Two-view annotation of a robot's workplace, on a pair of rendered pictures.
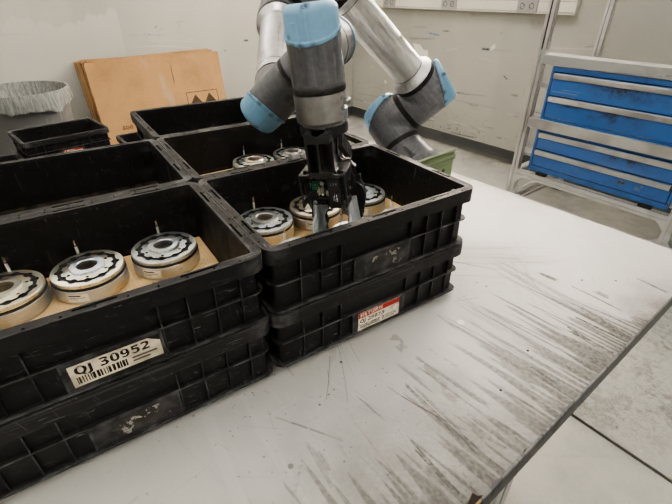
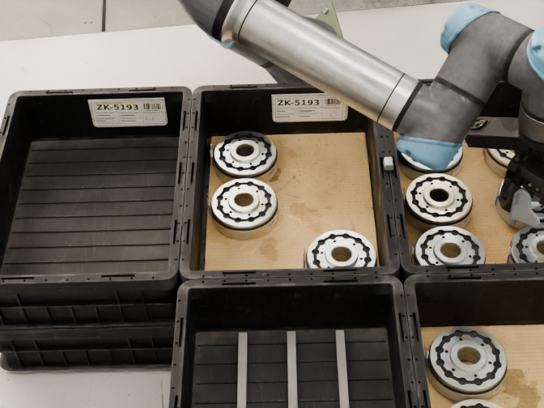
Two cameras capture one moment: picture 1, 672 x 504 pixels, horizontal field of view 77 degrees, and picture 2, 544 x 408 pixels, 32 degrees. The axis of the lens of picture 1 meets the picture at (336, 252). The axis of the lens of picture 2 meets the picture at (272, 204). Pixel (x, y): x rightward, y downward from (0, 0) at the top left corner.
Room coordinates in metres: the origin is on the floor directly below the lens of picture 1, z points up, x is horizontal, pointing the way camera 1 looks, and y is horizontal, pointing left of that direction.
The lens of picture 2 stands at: (0.42, 0.98, 1.92)
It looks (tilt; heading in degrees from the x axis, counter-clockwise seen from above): 48 degrees down; 305
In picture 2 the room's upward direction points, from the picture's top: 3 degrees counter-clockwise
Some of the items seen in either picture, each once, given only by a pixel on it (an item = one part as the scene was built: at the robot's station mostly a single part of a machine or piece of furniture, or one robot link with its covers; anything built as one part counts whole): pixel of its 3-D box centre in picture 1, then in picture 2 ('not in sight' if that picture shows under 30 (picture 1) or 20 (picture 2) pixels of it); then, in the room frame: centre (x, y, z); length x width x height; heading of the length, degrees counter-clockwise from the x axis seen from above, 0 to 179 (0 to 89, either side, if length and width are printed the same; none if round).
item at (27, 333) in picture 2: not in sight; (104, 248); (1.20, 0.33, 0.76); 0.40 x 0.30 x 0.12; 123
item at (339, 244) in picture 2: not in sight; (341, 254); (0.83, 0.22, 0.86); 0.05 x 0.05 x 0.01
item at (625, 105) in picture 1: (607, 135); not in sight; (2.11, -1.35, 0.60); 0.72 x 0.03 x 0.56; 39
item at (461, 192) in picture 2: (315, 205); (439, 197); (0.76, 0.04, 0.86); 0.10 x 0.10 x 0.01
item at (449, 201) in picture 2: not in sight; (439, 196); (0.76, 0.04, 0.86); 0.05 x 0.05 x 0.01
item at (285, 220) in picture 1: (264, 220); (449, 252); (0.69, 0.13, 0.86); 0.10 x 0.10 x 0.01
